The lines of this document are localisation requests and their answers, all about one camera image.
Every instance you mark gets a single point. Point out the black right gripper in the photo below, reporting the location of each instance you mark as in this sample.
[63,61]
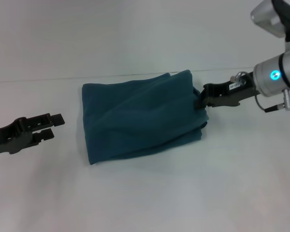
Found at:
[232,94]

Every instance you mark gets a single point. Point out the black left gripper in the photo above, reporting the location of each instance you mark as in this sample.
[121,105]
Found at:
[7,137]

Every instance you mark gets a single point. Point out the teal blue t-shirt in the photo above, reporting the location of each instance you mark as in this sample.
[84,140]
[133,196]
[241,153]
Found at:
[140,116]

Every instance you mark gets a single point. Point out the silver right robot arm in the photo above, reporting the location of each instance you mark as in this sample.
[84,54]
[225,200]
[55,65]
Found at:
[278,60]

